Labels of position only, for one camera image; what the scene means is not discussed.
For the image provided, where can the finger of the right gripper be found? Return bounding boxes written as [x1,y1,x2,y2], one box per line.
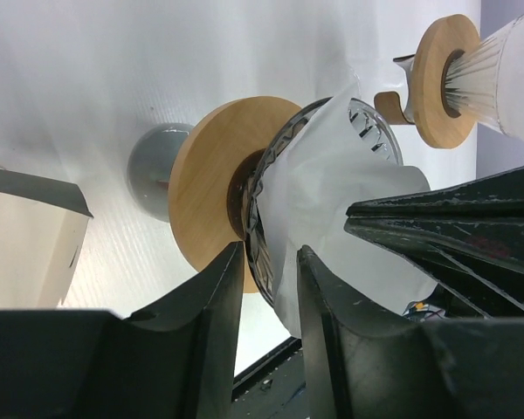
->
[344,166,524,274]
[345,217,524,318]

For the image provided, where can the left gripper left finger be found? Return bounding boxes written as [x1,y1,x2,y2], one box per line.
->
[0,242,244,418]

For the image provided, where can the wooden dripper ring holder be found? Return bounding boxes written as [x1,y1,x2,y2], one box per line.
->
[374,14,479,149]

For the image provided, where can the smoky grey glass carafe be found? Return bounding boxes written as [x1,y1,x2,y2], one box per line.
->
[127,123,193,223]

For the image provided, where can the orange coffee filter pack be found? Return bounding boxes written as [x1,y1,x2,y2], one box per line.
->
[0,168,93,309]

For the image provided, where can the white paper coffee filter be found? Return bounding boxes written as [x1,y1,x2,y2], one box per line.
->
[497,16,524,141]

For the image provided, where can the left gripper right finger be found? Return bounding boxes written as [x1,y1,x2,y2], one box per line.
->
[297,247,524,418]

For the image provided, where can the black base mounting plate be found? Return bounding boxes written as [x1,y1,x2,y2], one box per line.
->
[231,338,310,419]

